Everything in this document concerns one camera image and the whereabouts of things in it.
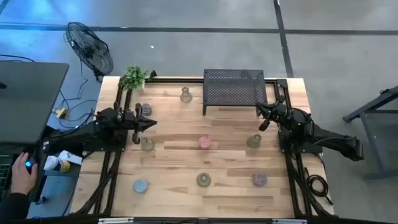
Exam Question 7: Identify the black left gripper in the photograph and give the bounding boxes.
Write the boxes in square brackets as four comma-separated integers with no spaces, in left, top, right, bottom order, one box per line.
[118,103,158,144]

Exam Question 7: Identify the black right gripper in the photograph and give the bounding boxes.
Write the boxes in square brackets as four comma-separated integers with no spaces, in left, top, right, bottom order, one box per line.
[256,95,289,131]

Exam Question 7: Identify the ribbed glass candlestick holder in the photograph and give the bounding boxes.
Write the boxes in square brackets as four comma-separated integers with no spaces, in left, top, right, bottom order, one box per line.
[180,86,193,103]
[246,134,262,149]
[140,138,155,152]
[196,172,212,188]

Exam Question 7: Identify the pink patterned ceramic bowl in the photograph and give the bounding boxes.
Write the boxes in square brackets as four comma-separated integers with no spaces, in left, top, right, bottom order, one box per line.
[198,136,211,150]

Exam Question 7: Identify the blue patterned ceramic bowl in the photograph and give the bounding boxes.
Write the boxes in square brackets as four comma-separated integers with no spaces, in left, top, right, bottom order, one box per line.
[133,179,149,194]

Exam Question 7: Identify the person's forearm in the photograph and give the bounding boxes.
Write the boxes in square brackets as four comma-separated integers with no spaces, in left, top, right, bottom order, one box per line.
[0,192,30,222]

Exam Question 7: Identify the black table in background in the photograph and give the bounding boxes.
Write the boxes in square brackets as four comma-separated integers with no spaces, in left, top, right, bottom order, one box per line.
[202,68,268,116]

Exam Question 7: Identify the green plant in white pot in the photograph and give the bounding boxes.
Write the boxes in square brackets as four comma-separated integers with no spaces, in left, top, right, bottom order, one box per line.
[119,65,150,91]

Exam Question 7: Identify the white box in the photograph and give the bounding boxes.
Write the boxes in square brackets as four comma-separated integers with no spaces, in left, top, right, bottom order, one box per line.
[58,150,83,166]

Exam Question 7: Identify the black floor fan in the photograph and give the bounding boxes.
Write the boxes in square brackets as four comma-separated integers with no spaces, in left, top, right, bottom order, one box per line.
[64,21,114,82]

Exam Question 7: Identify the white bottle with yellow lid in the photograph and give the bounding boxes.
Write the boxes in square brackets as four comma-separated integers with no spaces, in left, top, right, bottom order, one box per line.
[43,155,71,174]

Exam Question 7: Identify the dark grey laptop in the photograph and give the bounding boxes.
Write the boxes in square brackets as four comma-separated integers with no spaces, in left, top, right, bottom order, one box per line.
[0,61,70,200]

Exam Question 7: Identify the black computer mouse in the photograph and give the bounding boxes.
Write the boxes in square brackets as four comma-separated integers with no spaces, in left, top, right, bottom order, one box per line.
[24,151,37,175]

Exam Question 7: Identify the person's hand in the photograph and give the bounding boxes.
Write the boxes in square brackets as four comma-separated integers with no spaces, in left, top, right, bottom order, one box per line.
[11,152,39,196]

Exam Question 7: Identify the coiled black cable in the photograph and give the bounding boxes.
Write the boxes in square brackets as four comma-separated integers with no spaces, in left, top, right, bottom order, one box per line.
[303,167,334,206]

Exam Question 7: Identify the silver table bracket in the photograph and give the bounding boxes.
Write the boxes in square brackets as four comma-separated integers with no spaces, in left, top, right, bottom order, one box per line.
[98,217,134,224]
[272,218,308,224]

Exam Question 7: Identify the black metal desk frame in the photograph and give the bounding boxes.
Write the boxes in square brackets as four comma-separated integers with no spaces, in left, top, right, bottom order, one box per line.
[342,85,398,181]

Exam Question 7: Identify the black floor cable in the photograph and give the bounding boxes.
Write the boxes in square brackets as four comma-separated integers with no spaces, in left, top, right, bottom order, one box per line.
[0,54,35,62]

